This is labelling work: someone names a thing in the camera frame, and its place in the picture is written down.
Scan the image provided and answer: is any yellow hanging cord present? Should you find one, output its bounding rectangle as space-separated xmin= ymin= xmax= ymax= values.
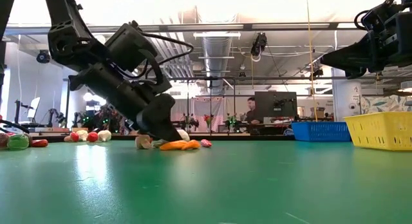
xmin=304 ymin=0 xmax=319 ymax=122

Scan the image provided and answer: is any white pillar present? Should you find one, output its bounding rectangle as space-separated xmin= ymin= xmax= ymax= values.
xmin=331 ymin=68 xmax=364 ymax=122

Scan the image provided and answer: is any grey overhead beam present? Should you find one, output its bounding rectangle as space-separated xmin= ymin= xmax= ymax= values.
xmin=0 ymin=22 xmax=412 ymax=35

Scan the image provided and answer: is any pale green mushroom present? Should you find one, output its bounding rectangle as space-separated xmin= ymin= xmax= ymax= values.
xmin=151 ymin=138 xmax=168 ymax=149

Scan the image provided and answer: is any hanging black camera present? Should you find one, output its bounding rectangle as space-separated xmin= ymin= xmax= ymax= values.
xmin=250 ymin=32 xmax=268 ymax=62

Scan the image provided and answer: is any ceiling light bar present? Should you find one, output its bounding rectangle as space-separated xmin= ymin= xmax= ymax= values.
xmin=192 ymin=31 xmax=241 ymax=39

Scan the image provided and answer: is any silver ceiling duct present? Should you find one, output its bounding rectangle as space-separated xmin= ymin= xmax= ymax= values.
xmin=201 ymin=36 xmax=233 ymax=95

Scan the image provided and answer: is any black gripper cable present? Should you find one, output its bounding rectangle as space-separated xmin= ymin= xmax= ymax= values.
xmin=138 ymin=30 xmax=195 ymax=86

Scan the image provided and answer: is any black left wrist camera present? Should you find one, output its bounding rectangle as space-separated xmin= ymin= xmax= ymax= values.
xmin=103 ymin=20 xmax=159 ymax=75

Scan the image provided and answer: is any red-capped toy mushroom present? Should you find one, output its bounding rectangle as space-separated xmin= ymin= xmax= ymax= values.
xmin=135 ymin=135 xmax=153 ymax=150

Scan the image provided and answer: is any person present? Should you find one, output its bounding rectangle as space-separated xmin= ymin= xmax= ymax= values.
xmin=245 ymin=97 xmax=262 ymax=125

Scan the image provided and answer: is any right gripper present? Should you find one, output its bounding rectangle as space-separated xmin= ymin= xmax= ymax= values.
xmin=320 ymin=0 xmax=412 ymax=80

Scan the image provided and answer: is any yellow plastic basket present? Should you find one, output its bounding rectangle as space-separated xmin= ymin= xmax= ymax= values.
xmin=342 ymin=111 xmax=412 ymax=152

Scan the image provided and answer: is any blue plastic basket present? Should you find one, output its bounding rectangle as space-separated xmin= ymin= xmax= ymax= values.
xmin=291 ymin=121 xmax=352 ymax=143

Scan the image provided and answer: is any black dome camera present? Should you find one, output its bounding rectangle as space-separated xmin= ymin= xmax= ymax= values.
xmin=35 ymin=49 xmax=52 ymax=64

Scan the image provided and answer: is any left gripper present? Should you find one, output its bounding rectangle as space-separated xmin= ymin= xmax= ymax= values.
xmin=68 ymin=62 xmax=183 ymax=143

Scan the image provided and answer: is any orange chili pepper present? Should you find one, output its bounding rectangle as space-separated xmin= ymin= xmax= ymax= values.
xmin=181 ymin=139 xmax=201 ymax=151

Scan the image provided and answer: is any orange carrot toy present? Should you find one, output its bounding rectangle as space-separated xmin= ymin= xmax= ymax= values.
xmin=159 ymin=140 xmax=189 ymax=151

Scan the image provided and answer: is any black table frame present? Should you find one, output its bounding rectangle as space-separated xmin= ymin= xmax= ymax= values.
xmin=28 ymin=133 xmax=294 ymax=142

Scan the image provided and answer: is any black monitor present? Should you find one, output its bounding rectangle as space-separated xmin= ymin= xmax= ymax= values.
xmin=254 ymin=91 xmax=298 ymax=121

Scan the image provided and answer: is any large white cauliflower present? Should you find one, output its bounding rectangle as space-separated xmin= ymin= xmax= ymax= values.
xmin=97 ymin=129 xmax=113 ymax=142

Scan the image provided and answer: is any green table mat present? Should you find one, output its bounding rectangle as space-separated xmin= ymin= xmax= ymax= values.
xmin=0 ymin=138 xmax=412 ymax=224

